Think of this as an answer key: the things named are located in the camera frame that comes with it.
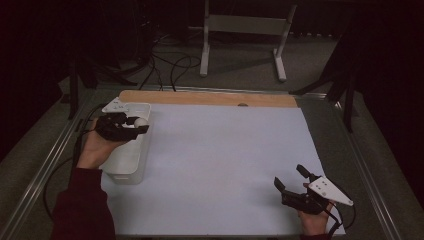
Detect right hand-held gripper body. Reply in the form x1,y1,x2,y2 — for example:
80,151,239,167
281,176,354,215

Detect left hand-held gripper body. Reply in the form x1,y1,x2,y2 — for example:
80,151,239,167
95,97,141,142

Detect white plastic bin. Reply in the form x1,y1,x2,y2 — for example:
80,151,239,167
99,102,154,186

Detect person's left hand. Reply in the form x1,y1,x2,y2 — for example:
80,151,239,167
76,118,127,170

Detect person's right hand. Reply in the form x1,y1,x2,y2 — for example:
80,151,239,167
298,181,336,236

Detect black tripod stand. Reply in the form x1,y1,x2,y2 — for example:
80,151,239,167
66,54,138,120

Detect pale blue table mat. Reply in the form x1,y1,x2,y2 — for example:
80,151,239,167
99,101,346,238

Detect black angled stand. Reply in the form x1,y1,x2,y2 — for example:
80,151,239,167
289,19,360,134

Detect grey metal stand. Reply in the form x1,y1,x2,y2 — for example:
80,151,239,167
199,0,298,83

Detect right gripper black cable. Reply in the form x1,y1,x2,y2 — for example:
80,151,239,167
323,184,357,239

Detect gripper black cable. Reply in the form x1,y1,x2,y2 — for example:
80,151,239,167
71,103,108,168
323,184,357,239

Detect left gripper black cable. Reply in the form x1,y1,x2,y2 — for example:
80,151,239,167
71,103,108,168

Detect looped black floor cable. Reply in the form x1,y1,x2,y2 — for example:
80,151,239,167
138,33,202,92

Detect black cable on floor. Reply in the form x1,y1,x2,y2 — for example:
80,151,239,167
42,156,75,223

